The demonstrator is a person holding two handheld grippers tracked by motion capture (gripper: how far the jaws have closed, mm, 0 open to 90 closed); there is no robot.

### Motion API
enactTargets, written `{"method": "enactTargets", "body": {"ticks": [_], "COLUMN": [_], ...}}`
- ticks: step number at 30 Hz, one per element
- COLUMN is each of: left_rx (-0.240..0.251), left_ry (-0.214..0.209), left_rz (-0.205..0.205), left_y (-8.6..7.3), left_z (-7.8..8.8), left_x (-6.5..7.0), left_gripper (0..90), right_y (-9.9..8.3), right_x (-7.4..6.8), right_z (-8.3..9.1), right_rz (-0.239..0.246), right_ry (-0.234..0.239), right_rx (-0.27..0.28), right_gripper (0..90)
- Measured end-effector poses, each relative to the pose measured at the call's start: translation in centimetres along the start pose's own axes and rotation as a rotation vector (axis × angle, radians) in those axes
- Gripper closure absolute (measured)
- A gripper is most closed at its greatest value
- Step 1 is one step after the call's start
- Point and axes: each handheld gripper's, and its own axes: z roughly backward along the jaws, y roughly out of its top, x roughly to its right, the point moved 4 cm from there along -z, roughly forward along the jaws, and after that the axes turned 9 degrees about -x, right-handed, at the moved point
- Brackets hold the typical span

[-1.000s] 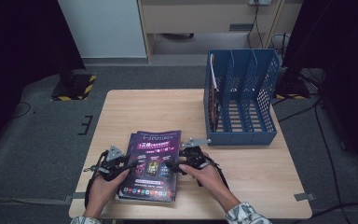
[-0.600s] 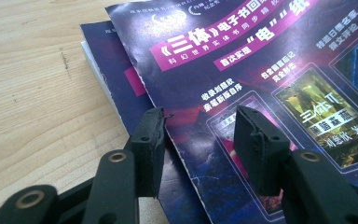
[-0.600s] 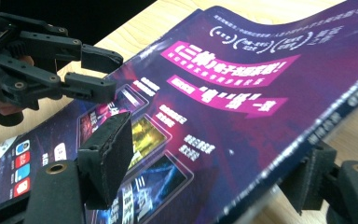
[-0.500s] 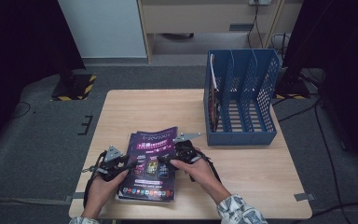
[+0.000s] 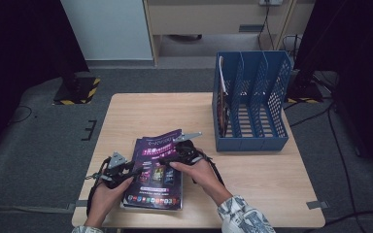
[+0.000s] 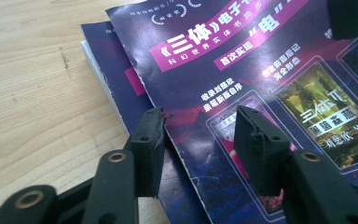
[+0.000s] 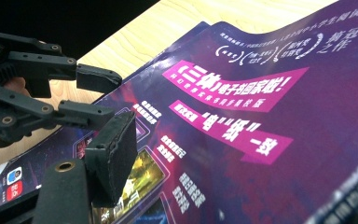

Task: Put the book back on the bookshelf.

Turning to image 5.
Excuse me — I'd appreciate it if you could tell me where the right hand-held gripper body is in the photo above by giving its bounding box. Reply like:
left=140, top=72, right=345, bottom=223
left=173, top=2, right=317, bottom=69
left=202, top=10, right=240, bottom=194
left=172, top=131, right=206, bottom=166

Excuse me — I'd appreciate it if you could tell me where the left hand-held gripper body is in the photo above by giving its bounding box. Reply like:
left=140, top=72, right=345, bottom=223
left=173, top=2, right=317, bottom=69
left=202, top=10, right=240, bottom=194
left=85, top=150, right=135, bottom=190

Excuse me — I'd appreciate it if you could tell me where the person's right hand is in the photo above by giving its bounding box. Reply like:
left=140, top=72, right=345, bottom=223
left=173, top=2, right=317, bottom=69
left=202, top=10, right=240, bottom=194
left=169, top=156, right=226, bottom=196

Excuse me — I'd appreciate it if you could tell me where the thin black floor cable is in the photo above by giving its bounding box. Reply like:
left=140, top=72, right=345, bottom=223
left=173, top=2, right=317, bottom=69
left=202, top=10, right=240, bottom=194
left=8, top=105, right=33, bottom=125

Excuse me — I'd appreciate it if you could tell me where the person's left hand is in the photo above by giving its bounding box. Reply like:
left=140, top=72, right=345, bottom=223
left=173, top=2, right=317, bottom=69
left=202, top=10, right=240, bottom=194
left=89, top=177, right=134, bottom=221

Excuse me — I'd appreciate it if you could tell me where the white wall socket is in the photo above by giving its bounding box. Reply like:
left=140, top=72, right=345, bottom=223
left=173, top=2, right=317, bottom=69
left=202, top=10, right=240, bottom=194
left=259, top=0, right=284, bottom=7

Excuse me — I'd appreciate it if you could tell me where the black cable coil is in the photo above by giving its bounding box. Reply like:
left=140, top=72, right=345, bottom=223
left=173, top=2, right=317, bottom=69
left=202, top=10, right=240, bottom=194
left=281, top=33, right=302, bottom=61

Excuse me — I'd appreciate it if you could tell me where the black curtain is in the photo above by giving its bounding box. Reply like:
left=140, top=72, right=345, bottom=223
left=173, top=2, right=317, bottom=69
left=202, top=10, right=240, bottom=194
left=0, top=0, right=90, bottom=163
left=292, top=0, right=373, bottom=176

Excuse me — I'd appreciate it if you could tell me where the maroon magazine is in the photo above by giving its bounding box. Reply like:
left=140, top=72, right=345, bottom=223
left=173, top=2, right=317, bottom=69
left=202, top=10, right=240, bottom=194
left=218, top=55, right=232, bottom=139

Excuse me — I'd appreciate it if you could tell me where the right hand-held gripper black cable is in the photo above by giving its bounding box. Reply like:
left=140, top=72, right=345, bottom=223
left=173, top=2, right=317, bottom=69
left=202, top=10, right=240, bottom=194
left=200, top=153, right=226, bottom=187

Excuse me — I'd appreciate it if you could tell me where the white cabinet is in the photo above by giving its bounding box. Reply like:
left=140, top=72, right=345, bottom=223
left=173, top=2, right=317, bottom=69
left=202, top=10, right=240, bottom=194
left=60, top=0, right=153, bottom=61

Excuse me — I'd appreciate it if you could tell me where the beige wooden desk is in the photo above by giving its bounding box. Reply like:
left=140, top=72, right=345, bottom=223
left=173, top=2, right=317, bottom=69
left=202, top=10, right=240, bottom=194
left=142, top=0, right=315, bottom=67

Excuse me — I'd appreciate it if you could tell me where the left hand-held gripper black cable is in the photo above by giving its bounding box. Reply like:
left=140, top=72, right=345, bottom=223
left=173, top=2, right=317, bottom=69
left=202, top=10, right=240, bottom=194
left=85, top=158, right=111, bottom=216

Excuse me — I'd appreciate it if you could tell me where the long black floor cable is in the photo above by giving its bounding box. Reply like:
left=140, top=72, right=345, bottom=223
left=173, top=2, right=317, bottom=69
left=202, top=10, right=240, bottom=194
left=326, top=103, right=360, bottom=227

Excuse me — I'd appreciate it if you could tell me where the thick white picture book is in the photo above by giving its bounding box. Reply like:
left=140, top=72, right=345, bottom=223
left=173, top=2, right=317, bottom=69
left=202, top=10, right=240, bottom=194
left=119, top=139, right=185, bottom=213

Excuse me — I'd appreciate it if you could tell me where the black socket cable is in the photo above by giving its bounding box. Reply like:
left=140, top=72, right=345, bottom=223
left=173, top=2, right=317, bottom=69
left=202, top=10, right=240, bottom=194
left=256, top=4, right=275, bottom=51

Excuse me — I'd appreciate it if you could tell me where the grey tape piece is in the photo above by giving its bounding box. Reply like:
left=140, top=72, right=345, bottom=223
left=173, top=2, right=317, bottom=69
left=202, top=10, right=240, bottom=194
left=305, top=200, right=329, bottom=211
left=67, top=199, right=88, bottom=212

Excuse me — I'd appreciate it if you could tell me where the thick black floor cable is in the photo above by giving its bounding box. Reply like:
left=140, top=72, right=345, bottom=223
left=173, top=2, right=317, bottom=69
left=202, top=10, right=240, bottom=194
left=310, top=211, right=373, bottom=233

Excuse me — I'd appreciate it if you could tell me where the black yellow striped stand base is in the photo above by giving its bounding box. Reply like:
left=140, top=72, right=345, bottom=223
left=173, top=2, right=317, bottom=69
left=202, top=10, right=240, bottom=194
left=286, top=69, right=324, bottom=105
left=52, top=72, right=101, bottom=106

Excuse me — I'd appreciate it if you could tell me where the hand-held gripper black cable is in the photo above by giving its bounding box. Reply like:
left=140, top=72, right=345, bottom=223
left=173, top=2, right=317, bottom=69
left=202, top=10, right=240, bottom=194
left=200, top=153, right=226, bottom=187
left=85, top=158, right=111, bottom=216

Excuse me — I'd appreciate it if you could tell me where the short black floor cable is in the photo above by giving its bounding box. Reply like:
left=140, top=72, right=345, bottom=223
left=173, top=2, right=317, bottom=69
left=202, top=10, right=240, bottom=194
left=283, top=100, right=333, bottom=128

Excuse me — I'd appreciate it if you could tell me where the blue plastic file rack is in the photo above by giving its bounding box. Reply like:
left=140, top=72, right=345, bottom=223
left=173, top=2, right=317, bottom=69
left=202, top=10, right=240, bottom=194
left=212, top=50, right=293, bottom=152

